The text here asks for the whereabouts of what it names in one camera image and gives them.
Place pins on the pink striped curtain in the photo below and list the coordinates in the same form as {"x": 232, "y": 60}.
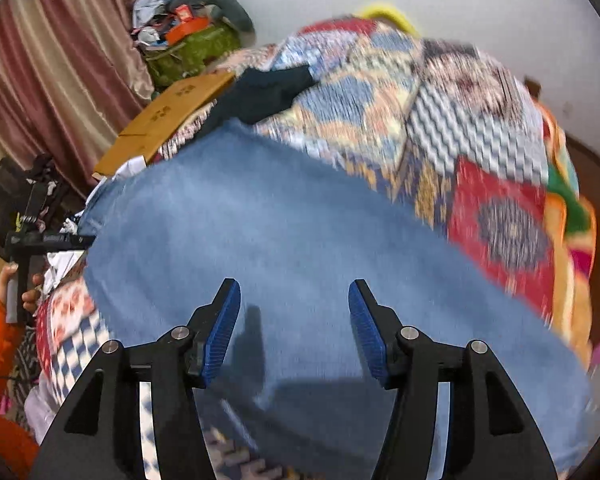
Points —
{"x": 70, "y": 82}

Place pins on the dark folded garment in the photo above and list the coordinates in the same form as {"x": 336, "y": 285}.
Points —
{"x": 257, "y": 95}

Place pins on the pile of clothes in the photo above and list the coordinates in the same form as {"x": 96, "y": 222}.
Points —
{"x": 151, "y": 21}

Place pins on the green fabric storage bag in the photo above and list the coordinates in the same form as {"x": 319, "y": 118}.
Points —
{"x": 190, "y": 56}

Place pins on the blue denim jeans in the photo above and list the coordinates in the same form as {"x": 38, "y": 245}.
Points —
{"x": 295, "y": 233}

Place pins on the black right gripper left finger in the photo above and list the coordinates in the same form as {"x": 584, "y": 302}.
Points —
{"x": 96, "y": 433}

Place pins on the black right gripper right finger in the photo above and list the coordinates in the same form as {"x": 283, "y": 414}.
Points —
{"x": 491, "y": 435}

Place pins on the colourful fleece blanket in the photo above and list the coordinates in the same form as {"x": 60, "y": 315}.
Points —
{"x": 569, "y": 220}

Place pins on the orange box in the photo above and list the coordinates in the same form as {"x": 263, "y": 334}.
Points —
{"x": 183, "y": 29}

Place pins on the yellow plush pillow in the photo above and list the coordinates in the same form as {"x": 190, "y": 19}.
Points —
{"x": 390, "y": 14}

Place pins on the wooden bamboo lap desk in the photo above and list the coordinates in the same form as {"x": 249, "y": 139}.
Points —
{"x": 157, "y": 122}

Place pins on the wooden bed post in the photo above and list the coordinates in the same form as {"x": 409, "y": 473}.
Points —
{"x": 533, "y": 87}

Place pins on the orange sleeve left forearm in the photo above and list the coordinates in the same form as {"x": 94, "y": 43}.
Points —
{"x": 17, "y": 448}

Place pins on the colourful patchwork quilt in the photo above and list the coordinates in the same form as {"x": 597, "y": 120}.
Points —
{"x": 431, "y": 126}

